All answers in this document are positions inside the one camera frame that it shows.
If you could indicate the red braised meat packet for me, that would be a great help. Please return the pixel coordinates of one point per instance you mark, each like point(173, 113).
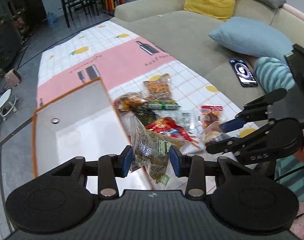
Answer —
point(210, 114)

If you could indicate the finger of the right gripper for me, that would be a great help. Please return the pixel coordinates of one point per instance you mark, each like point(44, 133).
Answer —
point(255, 110)
point(282, 137)

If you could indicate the orange cardboard box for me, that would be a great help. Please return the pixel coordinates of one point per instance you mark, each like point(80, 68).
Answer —
point(80, 123)

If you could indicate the pink fluffy rug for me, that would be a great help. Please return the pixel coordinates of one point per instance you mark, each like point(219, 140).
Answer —
point(303, 219)

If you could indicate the white spicy strips bag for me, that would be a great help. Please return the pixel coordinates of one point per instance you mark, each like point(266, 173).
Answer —
point(194, 145)

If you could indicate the large red chip bag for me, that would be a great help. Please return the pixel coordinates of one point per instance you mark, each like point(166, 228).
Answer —
point(168, 127)

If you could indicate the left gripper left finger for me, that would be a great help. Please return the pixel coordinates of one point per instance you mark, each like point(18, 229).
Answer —
point(110, 167)

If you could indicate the clear white candy bag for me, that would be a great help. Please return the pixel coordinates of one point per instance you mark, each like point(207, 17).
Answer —
point(189, 120)

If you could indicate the white round stool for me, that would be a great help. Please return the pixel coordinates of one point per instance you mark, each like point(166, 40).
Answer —
point(8, 103)

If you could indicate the beige sofa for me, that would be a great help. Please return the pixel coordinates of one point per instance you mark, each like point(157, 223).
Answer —
point(185, 36)

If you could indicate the light blue cushion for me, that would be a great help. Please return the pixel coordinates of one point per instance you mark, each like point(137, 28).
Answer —
point(251, 37)

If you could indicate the smartphone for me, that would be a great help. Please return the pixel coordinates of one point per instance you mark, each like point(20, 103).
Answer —
point(243, 73)

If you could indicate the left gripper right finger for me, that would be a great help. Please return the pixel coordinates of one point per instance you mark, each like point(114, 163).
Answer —
point(191, 167)

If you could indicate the orange crispy sticks bag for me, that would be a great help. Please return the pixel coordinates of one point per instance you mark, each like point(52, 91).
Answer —
point(129, 101)

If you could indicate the green sausage stick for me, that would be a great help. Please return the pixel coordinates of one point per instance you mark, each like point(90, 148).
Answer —
point(162, 106)

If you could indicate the small clear bun packet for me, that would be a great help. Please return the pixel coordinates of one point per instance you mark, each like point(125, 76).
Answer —
point(214, 134)

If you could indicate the water jug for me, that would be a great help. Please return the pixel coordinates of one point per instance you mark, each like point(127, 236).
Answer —
point(51, 18)

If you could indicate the black seaweed snack bag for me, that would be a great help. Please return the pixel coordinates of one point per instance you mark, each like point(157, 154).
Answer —
point(145, 116)

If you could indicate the lemon pattern tablecloth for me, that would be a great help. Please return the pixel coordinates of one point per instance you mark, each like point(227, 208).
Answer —
point(123, 60)

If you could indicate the clear green candy bag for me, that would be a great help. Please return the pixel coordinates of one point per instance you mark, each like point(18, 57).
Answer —
point(151, 151)

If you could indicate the yellow peanut bag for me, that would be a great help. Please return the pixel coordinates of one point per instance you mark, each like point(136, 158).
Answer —
point(159, 89)

